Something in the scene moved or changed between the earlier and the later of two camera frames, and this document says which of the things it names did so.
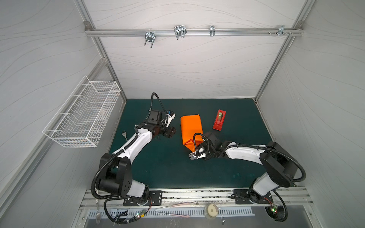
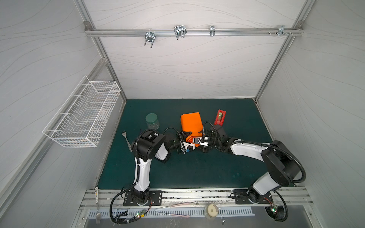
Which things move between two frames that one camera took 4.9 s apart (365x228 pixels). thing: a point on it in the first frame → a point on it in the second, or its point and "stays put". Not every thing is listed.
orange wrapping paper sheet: [192, 131] stays put
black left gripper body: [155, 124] → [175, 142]
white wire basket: [82, 118] stays put
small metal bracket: [212, 31] stays put
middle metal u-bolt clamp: [180, 30] stays put
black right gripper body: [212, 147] → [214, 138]
